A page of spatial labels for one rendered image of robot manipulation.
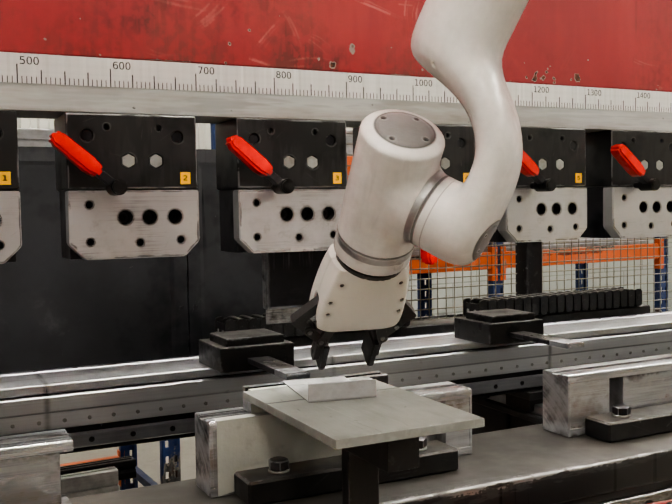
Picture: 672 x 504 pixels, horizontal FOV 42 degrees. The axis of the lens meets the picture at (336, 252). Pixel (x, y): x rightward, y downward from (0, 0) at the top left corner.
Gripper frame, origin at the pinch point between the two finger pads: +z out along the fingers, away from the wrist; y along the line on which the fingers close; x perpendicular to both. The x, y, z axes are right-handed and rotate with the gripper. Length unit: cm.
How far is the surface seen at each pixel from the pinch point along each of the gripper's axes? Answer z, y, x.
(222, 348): 21.8, 9.8, -20.5
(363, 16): -25.8, -6.3, -33.8
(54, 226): 26, 33, -54
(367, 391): 3.9, -2.6, 3.5
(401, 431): -5.3, -0.9, 16.0
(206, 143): 240, -52, -379
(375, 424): -3.3, 0.8, 13.5
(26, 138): 77, 42, -153
